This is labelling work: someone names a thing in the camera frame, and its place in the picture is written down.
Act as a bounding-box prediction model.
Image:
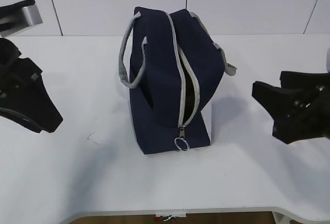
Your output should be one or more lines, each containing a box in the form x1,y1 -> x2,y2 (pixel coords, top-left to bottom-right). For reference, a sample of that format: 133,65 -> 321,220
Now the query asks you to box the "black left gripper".
1,38 -> 63,133

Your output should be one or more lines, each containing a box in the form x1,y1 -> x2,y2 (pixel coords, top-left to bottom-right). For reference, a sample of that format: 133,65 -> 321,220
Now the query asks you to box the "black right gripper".
252,71 -> 329,144

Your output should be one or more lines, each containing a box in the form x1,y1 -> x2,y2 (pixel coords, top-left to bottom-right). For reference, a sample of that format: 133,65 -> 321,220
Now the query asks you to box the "navy blue lunch bag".
119,7 -> 237,154

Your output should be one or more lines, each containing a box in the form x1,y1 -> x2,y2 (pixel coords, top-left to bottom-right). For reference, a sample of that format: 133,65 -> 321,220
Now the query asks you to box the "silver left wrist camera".
1,0 -> 43,38

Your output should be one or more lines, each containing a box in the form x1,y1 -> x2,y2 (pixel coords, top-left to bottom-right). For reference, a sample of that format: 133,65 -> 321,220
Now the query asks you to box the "white bracket under table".
155,210 -> 187,221

